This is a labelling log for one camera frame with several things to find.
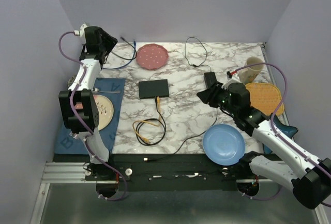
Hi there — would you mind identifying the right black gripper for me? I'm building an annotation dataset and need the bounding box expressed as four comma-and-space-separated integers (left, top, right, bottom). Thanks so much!
196, 80, 238, 116

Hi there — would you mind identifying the black power adapter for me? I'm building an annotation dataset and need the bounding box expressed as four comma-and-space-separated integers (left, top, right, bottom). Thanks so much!
203, 71, 217, 89

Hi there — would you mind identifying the blue ethernet cable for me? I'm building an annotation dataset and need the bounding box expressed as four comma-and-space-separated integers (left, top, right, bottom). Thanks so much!
102, 40, 138, 70

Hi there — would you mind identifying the black network switch box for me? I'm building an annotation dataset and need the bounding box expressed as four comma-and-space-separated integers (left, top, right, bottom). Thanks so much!
138, 79, 169, 99

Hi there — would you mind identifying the yellow ethernet cable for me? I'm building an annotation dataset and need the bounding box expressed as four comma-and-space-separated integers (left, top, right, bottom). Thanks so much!
132, 97, 163, 145

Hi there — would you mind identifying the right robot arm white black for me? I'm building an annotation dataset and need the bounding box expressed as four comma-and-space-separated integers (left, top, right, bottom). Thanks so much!
197, 82, 330, 210

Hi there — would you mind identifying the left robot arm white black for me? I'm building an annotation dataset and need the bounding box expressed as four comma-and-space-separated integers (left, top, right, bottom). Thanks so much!
58, 24, 118, 180

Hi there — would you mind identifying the cream ceramic mug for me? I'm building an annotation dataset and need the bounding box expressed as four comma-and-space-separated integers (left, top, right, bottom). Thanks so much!
237, 57, 264, 84

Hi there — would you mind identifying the pink dotted plate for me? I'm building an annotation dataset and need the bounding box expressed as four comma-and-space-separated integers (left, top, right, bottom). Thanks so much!
136, 43, 169, 70

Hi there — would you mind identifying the metal spoon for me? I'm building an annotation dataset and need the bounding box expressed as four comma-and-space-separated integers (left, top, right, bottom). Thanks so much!
92, 88, 121, 94

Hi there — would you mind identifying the blue plastic plate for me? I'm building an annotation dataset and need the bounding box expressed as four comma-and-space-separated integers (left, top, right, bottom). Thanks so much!
202, 124, 246, 166

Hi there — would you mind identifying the patterned small bowl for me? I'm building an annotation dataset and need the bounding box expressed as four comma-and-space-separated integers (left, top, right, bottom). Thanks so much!
67, 75, 76, 89

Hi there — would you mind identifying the yellow woven mat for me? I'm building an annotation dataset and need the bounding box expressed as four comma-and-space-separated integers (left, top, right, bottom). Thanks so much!
246, 83, 282, 115

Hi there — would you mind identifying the pink cream plate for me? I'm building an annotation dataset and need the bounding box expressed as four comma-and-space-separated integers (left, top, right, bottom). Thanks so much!
94, 95, 114, 131

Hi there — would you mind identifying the blue star-shaped dish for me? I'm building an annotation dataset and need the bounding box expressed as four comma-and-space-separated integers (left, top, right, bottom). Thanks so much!
263, 116, 298, 154

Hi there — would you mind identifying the metal fork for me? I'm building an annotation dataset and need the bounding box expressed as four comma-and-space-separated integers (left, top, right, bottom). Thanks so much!
69, 132, 79, 140

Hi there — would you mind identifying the blue fabric placemat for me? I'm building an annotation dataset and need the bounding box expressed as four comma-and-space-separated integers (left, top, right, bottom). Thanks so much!
54, 78, 126, 155

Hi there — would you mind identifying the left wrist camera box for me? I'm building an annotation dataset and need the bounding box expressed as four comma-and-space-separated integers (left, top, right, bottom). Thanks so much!
79, 23, 88, 39

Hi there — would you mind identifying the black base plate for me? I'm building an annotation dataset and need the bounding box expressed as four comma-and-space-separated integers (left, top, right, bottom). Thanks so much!
53, 154, 265, 196

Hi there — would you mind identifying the aluminium mounting rail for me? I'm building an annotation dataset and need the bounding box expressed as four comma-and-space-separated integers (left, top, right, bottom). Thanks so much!
42, 162, 254, 185

